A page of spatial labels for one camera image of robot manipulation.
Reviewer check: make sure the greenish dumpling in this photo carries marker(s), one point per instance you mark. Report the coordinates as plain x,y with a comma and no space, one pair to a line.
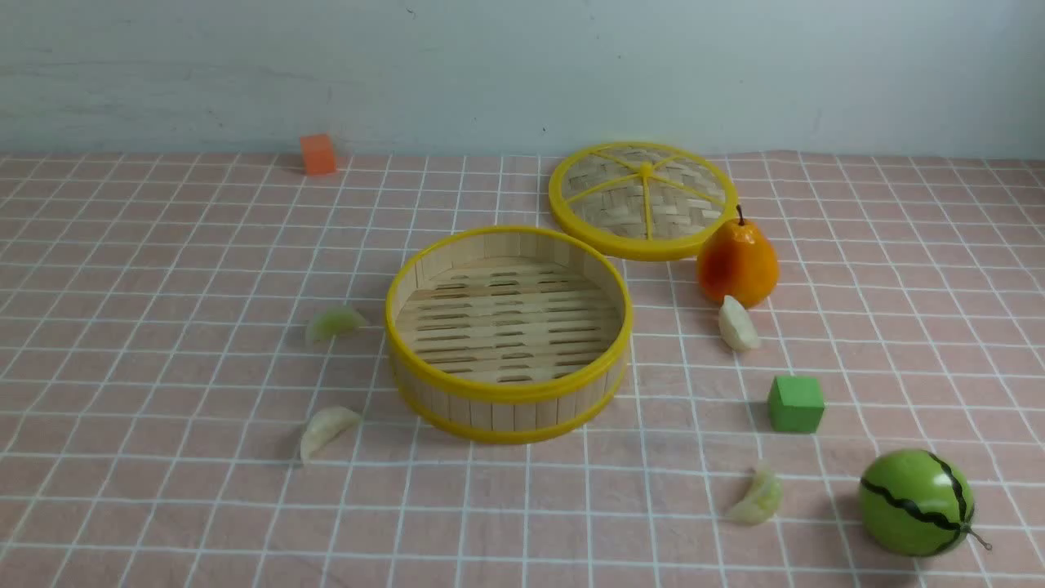
333,322

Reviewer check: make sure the white dumpling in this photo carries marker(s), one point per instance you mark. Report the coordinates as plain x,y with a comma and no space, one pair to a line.
324,426
735,326

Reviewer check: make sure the pale green dumpling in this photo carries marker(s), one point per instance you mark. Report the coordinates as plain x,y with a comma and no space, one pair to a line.
761,501

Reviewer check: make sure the bamboo steamer tray yellow rim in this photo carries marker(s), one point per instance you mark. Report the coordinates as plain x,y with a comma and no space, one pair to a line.
509,334

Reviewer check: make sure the woven bamboo steamer lid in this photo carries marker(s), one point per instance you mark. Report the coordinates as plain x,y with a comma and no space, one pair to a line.
641,201

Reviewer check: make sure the orange toy pear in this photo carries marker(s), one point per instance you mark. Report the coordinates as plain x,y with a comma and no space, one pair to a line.
738,261

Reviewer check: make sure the orange foam cube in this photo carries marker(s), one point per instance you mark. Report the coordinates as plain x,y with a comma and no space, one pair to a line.
318,155

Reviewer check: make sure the green foam cube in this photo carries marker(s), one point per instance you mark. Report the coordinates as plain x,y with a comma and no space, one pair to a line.
796,404

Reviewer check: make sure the pink grid tablecloth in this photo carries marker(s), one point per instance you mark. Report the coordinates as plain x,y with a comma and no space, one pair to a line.
156,381

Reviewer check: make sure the green toy watermelon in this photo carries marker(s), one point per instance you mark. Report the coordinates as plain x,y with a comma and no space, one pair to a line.
916,504

